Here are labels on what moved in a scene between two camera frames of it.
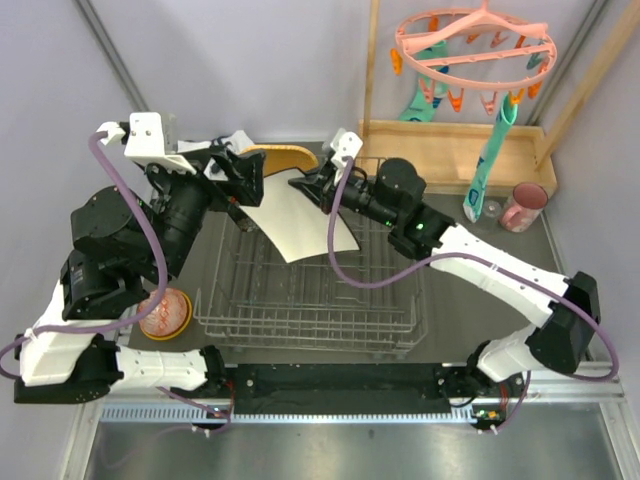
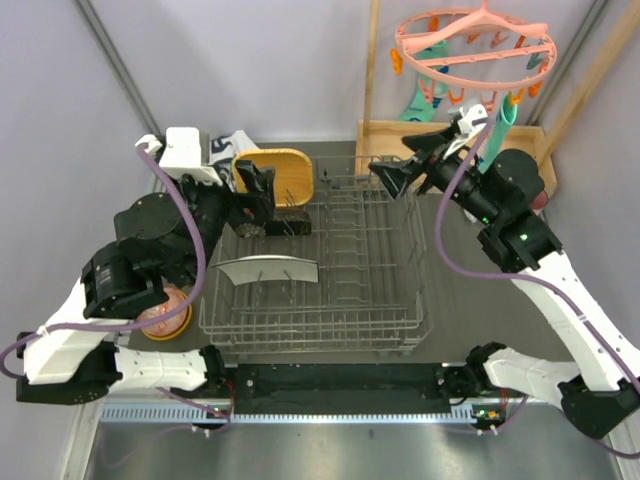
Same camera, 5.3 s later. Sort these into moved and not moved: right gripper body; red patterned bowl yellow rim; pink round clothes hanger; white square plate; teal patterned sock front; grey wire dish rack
Moved: white square plate; right gripper body
Not moved: teal patterned sock front; red patterned bowl yellow rim; grey wire dish rack; pink round clothes hanger
